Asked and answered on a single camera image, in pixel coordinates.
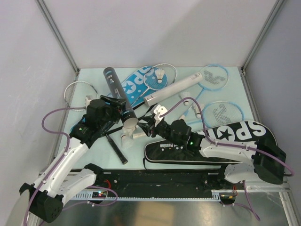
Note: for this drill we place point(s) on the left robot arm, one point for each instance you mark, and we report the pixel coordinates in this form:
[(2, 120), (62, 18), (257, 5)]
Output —
[(50, 192)]

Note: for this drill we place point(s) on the blue racket far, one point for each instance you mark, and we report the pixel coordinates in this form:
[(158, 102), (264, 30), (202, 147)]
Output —
[(215, 77)]

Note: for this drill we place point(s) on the aluminium frame post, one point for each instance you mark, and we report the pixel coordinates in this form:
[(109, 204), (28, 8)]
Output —
[(57, 34), (279, 4)]

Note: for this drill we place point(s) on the feather shuttlecock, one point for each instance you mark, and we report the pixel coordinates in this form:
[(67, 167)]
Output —
[(129, 131)]

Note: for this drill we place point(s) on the white racket black grip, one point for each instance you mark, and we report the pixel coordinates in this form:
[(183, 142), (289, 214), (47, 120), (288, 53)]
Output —
[(88, 136)]

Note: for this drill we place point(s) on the blue racket near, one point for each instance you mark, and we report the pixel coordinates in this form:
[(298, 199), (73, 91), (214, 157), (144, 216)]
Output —
[(219, 113)]

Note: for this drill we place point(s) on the left aluminium frame post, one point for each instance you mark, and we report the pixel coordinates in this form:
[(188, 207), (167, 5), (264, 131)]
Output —
[(57, 34)]

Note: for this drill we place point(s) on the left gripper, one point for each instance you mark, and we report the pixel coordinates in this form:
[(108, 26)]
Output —
[(115, 106)]

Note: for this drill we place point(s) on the white shuttlecock tube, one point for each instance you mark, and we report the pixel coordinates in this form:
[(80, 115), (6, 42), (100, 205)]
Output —
[(173, 89)]

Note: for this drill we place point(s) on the blue racket cover bag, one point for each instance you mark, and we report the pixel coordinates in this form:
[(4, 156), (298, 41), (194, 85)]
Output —
[(134, 87)]

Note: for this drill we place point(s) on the black shuttlecock tube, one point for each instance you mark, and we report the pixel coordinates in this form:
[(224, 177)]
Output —
[(128, 116)]

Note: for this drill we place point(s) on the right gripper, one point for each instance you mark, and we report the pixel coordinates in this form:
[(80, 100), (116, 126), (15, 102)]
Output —
[(146, 126)]

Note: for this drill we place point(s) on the plastic shuttlecock front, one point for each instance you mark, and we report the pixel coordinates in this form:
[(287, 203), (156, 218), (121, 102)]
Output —
[(126, 142)]

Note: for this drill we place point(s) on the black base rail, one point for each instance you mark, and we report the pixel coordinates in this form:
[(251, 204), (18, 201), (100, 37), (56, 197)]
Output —
[(156, 184)]

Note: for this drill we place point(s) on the right aluminium frame post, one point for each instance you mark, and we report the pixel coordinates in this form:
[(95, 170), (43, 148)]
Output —
[(279, 4)]

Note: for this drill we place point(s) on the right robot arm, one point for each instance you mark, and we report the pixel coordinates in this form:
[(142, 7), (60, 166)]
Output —
[(245, 150)]

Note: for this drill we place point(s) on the white racket on blue bag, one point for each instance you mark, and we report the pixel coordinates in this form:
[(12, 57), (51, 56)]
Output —
[(150, 80)]

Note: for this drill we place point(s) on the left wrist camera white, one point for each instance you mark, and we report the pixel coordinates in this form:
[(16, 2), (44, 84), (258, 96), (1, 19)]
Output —
[(88, 99)]

